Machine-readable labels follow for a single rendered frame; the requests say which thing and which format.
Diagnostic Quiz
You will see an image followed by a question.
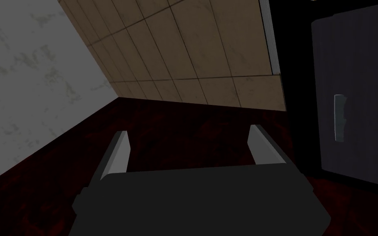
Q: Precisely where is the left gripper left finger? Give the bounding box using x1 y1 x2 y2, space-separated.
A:
89 130 131 189

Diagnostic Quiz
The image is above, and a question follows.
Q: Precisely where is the dark grey cabinet door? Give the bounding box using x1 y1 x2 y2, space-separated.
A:
311 0 378 191

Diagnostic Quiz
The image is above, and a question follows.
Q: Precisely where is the grey door handle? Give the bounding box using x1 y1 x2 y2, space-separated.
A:
334 94 348 143

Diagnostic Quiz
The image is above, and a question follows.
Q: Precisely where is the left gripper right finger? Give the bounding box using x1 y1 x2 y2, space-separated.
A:
247 124 296 166

